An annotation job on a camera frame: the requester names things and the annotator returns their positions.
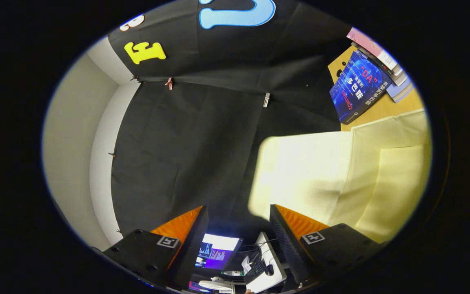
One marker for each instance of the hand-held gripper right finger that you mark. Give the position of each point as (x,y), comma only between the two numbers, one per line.
(286,241)

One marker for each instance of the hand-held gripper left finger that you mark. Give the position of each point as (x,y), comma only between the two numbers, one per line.
(190,245)

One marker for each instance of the green fabric storage box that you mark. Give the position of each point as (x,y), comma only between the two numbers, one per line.
(320,175)

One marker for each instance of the computer monitor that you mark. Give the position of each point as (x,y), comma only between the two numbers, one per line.
(218,251)

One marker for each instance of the black computer mouse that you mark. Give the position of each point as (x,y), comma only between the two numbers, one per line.
(269,270)

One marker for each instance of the white desk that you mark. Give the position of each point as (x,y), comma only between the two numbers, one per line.
(276,281)

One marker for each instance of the black keyboard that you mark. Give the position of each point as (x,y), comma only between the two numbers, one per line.
(254,271)

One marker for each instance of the green plastic bottle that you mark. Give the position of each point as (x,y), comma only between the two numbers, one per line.
(233,273)

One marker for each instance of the black backdrop cloth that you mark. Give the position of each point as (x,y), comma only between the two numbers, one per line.
(198,143)

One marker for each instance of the white clothes clip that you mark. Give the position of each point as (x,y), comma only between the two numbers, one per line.
(266,99)

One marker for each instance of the pink clothes clip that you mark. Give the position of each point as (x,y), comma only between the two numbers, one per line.
(169,83)

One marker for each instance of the dark blue book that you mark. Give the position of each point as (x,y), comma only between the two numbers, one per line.
(357,87)

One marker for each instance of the light blue book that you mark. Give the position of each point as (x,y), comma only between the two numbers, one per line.
(402,93)

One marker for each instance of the pink cover book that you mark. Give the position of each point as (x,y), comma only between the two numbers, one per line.
(371,47)

